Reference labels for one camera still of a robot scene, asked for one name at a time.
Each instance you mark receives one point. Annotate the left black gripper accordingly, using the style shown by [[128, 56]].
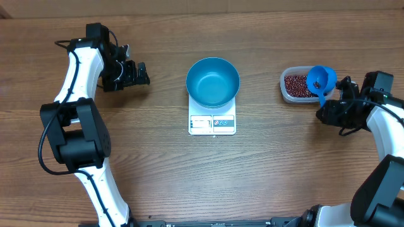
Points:
[[132, 77]]

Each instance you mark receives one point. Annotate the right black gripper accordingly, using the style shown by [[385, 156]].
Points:
[[330, 110]]

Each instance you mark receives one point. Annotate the blue plastic measuring scoop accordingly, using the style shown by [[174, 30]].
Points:
[[321, 80]]

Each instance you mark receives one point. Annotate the white digital kitchen scale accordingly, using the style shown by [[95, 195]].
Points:
[[204, 121]]

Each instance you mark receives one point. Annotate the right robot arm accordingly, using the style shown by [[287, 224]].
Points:
[[373, 108]]

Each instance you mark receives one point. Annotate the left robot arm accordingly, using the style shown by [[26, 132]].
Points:
[[73, 126]]

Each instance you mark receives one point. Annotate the teal metal bowl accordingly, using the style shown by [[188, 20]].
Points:
[[213, 82]]

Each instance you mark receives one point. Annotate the red beans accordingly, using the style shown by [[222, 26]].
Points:
[[296, 86]]

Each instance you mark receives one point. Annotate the clear plastic container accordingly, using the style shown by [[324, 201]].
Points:
[[301, 70]]

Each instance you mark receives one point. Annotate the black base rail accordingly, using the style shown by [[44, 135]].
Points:
[[214, 223]]

